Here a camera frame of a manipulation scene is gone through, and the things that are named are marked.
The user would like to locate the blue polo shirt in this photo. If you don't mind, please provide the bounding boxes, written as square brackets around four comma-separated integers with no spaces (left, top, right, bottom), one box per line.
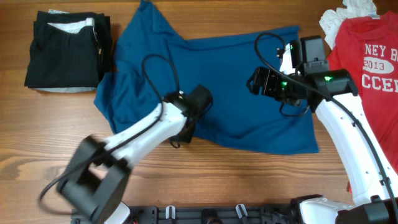
[94,1,319,154]

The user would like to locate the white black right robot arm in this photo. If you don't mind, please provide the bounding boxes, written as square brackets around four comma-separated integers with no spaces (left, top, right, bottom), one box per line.
[246,67,397,223]

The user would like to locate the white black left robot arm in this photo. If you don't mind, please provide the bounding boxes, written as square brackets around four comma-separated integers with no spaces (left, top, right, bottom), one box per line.
[57,85,213,223]

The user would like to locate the white crumpled cloth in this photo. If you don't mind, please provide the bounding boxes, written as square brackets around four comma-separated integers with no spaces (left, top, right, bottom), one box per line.
[319,0,380,50]

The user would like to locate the red printed t-shirt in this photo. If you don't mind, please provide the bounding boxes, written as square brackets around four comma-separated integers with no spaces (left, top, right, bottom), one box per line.
[326,11,398,194]

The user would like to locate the folded black garment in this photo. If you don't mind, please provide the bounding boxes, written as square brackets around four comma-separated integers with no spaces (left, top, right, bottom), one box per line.
[24,10,113,92]

